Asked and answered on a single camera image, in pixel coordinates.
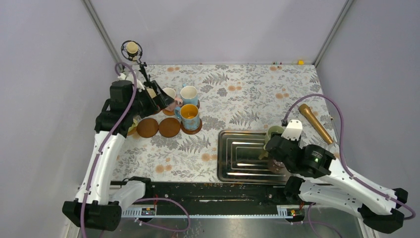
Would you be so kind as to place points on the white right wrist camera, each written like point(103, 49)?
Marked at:
point(293, 130)

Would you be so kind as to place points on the green mug white inside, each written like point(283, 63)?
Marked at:
point(134, 124)

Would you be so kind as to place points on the reddish brown coaster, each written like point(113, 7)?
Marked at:
point(191, 132)

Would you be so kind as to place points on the light blue mug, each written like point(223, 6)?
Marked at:
point(189, 95)

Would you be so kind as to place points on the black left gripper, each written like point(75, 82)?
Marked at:
point(163, 99)

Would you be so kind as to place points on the metal tray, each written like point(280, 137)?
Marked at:
point(239, 159)

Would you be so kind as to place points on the studio microphone on stand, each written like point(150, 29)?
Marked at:
point(131, 51)

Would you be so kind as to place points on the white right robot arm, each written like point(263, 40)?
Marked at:
point(318, 177)

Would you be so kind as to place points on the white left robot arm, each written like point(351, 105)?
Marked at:
point(94, 207)

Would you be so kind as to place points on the light green mug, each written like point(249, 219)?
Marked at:
point(271, 131)

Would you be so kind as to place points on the pink mug white inside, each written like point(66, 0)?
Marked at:
point(178, 102)

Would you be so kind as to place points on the cream mug black handle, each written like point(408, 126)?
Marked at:
point(151, 92)

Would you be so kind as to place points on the gold microphone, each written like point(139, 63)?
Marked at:
point(306, 111)

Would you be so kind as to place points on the floral tablecloth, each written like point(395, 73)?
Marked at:
point(235, 97)

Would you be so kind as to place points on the light brown coaster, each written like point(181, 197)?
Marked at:
point(168, 113)

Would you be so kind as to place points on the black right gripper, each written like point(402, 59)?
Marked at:
point(296, 142)

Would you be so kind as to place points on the blue mug yellow inside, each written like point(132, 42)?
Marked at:
point(189, 115)

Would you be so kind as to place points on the purple grey mug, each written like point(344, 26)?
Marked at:
point(275, 167)

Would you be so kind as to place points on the light wooden coaster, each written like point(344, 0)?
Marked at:
point(132, 130)

